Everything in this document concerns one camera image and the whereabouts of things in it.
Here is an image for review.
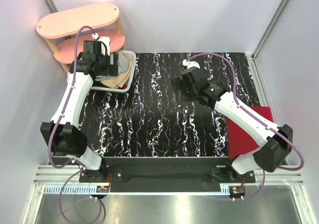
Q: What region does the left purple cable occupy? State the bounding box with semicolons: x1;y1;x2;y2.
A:
48;26;106;222

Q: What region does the white plastic basket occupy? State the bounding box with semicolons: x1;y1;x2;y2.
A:
76;50;136;93

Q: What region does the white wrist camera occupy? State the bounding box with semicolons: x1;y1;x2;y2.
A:
92;33;111;56
182;60;200;69

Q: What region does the grey t shirt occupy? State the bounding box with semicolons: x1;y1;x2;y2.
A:
95;53;129;81

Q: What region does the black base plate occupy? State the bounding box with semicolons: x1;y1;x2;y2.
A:
79;157;256;195

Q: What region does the purple cable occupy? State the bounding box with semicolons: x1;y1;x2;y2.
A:
48;26;106;222
185;52;305;201

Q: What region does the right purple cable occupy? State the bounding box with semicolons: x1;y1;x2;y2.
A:
185;52;305;201

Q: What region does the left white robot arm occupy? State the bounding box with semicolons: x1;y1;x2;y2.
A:
40;36;113;182

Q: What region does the red folded t shirt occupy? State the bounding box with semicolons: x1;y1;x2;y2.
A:
226;117;262;160

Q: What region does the pink three-tier shelf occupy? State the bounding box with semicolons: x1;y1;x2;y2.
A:
36;1;127;73

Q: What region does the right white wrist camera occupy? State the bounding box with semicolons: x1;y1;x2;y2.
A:
182;60;200;69

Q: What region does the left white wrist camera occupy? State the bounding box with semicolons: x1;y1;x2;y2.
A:
92;33;111;56

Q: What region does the beige t shirt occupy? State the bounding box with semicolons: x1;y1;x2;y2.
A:
100;60;134;89

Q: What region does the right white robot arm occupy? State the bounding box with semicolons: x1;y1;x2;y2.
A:
171;67;293;183

